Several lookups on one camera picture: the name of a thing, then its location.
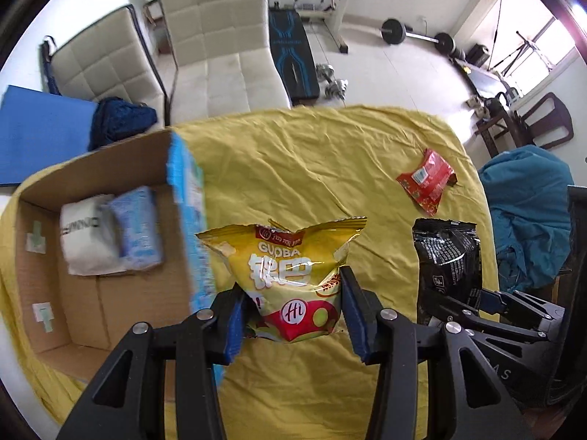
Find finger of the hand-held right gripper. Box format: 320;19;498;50
419;301;553;345
477;288;566;328

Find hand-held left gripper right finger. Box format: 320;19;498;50
338;266;536;440

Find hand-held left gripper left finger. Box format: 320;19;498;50
55;283;251;440

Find black snack bag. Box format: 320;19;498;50
411;218;483;326

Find yellow snack bag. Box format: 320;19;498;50
195;216;368;344

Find cardboard box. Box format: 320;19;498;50
14;129;226;405

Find teal cloth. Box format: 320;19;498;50
477;144;575;290

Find light blue tissue pack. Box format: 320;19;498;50
106;186;165;272

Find red snack packet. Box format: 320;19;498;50
395;148;459;217

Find yellow cloth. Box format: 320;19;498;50
0;105;502;440

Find white tissue pack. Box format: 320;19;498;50
59;194;129;277

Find small wooden stool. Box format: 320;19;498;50
474;109;521;159

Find dark wooden chair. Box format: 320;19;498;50
517;92;575;150

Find dark desk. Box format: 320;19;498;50
452;52;521;102

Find dark blue knitted blanket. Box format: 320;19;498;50
88;96;159;152

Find metal dumbbell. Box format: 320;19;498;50
316;64;350;98

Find black tripod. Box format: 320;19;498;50
490;31;553;76

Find blue mat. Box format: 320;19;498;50
0;85;99;188

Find black and blue weight bench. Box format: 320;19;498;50
268;4;320;107

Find large beige padded chair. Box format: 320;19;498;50
158;0;293;125

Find short barbell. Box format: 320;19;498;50
380;18;458;57

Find small beige padded chair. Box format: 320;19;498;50
42;4;168;115

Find white barbell rack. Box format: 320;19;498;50
293;0;395;54

